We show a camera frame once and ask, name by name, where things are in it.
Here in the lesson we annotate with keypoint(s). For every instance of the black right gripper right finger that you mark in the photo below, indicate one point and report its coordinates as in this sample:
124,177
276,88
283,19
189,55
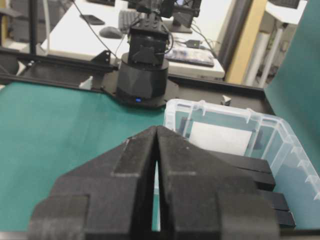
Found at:
205,198

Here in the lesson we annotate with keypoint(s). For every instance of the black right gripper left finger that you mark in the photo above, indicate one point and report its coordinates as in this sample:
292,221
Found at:
109,197

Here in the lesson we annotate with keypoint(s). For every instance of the black RealSense box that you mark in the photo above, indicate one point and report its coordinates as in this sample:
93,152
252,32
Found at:
256,168
279,203

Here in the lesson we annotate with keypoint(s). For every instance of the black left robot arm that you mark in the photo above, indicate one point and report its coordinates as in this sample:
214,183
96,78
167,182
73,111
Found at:
142,76

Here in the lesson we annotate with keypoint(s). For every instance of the clear plastic storage case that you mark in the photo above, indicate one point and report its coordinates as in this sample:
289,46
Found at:
272,140

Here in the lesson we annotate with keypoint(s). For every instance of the white paper label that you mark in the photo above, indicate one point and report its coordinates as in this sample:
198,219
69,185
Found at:
219,138

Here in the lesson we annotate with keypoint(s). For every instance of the green table cloth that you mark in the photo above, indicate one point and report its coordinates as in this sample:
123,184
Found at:
48,131

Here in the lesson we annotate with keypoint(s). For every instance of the black computer mouse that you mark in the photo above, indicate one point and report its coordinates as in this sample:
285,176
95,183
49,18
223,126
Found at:
110,32

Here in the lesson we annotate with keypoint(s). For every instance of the black smartphone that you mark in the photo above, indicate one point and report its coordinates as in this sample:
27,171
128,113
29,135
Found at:
92,20

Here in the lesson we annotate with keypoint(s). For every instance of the black keyboard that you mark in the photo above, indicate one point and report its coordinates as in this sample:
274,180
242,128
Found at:
126,18

